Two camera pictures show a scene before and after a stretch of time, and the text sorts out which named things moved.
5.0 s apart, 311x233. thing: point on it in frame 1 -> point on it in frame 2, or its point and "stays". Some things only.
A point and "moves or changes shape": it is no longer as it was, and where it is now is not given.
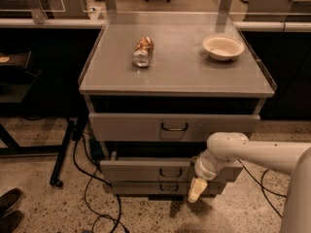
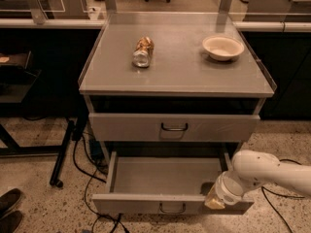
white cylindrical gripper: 203,170 -> 221,187
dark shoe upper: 9,200 stays
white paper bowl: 223,48 stays
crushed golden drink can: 143,51 stays
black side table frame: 17,81 stays
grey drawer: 148,170 moves or changes shape
